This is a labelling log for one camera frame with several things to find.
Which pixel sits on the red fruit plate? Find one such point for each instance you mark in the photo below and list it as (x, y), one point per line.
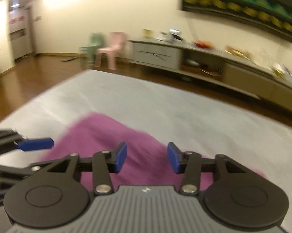
(203, 44)

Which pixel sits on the wall television with patterned cover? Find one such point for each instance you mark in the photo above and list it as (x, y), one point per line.
(238, 4)

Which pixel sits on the dark round tray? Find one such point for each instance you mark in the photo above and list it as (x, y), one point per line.
(210, 71)

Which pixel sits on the yellow cup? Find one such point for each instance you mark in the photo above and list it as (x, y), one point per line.
(147, 33)

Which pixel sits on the green plastic child chair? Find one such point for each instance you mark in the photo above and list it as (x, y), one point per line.
(93, 47)

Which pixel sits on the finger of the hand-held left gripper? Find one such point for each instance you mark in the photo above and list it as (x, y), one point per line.
(36, 144)
(19, 170)

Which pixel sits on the purple pants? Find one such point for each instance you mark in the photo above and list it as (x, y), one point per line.
(136, 145)

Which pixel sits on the long grey television cabinet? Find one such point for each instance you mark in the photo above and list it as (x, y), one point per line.
(233, 70)

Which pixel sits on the pink plastic child chair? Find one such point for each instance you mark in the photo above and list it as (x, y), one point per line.
(112, 49)

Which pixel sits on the wide amber glass jar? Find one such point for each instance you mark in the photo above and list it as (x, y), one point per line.
(234, 50)

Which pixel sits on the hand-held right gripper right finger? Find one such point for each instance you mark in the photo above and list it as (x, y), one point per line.
(173, 157)

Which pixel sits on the small dark flat object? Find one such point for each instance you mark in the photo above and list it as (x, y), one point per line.
(68, 58)

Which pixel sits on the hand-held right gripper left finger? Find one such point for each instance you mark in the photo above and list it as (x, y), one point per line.
(120, 157)

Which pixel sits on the gold box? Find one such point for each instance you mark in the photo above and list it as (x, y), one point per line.
(279, 70)

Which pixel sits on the white door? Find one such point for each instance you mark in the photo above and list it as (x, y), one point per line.
(20, 29)

